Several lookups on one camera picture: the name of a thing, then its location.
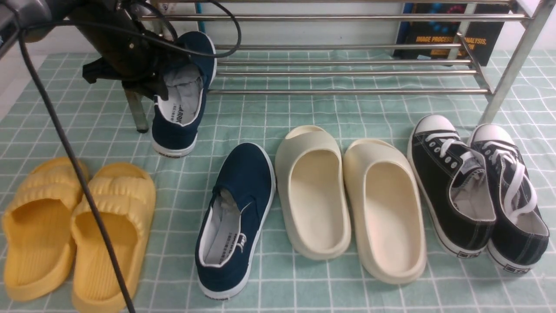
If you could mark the left black canvas sneaker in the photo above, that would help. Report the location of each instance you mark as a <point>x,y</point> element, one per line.
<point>453,181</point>

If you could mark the black image processing book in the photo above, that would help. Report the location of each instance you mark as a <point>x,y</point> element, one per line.
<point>481,37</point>

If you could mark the navy slip-on shoe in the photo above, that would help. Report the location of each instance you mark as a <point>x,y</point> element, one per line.
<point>176,120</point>
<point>240,202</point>

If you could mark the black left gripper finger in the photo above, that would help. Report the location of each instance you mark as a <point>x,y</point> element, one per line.
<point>98,69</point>

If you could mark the right yellow slide sandal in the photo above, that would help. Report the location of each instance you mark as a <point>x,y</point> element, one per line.
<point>125,196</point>

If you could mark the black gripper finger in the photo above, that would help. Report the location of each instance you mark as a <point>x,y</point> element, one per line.
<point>149,87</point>

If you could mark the stainless steel shoe rack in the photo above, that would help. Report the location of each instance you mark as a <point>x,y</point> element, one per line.
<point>460,60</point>

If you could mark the right cream clog slipper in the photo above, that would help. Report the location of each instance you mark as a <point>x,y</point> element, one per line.
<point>387,213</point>

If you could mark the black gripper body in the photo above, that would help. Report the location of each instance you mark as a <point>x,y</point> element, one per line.
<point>132,58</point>

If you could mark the green checked tablecloth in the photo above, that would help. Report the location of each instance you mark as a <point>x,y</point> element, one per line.
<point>101,130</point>

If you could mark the yellow slide sandal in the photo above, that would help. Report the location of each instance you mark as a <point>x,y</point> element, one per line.
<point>125,196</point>
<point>41,249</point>

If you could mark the left cream clog slipper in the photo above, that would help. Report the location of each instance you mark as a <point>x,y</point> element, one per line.
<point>308,168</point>

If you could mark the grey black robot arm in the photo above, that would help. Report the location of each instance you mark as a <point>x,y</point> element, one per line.
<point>33,20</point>

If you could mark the cream clog slipper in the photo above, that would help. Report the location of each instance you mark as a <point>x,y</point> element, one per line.
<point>387,213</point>
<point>308,168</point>

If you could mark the right black canvas sneaker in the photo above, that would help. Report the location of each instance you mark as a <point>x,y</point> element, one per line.
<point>520,236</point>

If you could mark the left yellow slide sandal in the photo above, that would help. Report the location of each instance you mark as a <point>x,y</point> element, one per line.
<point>41,249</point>

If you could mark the black canvas sneaker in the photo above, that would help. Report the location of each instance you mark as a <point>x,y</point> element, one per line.
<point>453,181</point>
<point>520,236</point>

